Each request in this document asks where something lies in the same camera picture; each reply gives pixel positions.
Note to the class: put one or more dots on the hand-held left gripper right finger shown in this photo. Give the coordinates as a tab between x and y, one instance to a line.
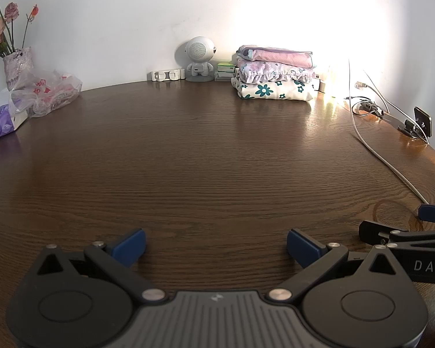
301	250

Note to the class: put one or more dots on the purple floral folded cloth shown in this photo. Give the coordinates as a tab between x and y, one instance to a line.
272	71

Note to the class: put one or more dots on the black phone stand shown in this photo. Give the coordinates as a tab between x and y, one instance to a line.
420	121

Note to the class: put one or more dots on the lilac wrapped vase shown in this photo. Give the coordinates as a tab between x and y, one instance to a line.
18	65

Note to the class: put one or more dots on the purple tissue pack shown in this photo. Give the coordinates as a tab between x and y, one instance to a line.
2	123

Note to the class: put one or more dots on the pink blue purple garment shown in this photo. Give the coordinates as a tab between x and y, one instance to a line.
282	58

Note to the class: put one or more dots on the artificial flower bouquet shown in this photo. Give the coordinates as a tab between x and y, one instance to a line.
11	11

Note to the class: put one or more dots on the red-printed clear plastic bag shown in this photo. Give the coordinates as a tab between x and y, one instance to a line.
50	92

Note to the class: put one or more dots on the white teal-flowered folded cloth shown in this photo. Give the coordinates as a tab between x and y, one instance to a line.
272	91

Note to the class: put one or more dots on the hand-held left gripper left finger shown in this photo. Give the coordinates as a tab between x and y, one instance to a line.
130	248

